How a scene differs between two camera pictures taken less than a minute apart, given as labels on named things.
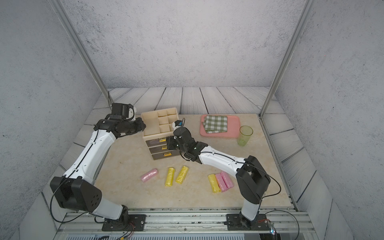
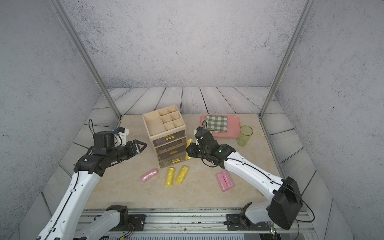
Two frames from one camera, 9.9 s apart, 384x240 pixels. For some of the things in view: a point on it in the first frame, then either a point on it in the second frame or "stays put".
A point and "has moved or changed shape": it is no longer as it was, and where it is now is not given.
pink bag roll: (228, 181) stays put
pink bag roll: (221, 182) stays put
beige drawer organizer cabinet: (157, 126) has moved or changed shape
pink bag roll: (153, 172) stays put
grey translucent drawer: (164, 155) has moved or changed shape
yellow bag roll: (182, 174) stays put
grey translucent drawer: (155, 142) has moved or changed shape
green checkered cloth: (215, 124) stays put
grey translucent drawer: (159, 149) has moved or changed shape
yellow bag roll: (214, 183) has moved or changed shape
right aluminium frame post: (308, 8) stays put
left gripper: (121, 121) → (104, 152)
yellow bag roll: (169, 178) stays put
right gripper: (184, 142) → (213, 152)
